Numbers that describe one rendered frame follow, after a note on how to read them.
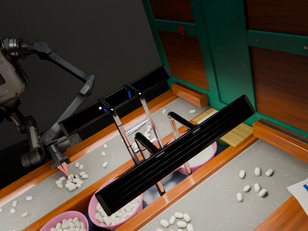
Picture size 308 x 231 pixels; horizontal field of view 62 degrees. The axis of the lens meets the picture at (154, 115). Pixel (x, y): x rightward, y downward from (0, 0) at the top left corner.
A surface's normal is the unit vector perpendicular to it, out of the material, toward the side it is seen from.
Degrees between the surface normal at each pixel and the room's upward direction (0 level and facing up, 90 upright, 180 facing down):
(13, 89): 90
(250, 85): 90
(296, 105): 90
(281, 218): 0
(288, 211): 0
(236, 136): 0
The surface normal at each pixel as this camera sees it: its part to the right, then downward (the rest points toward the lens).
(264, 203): -0.30, -0.79
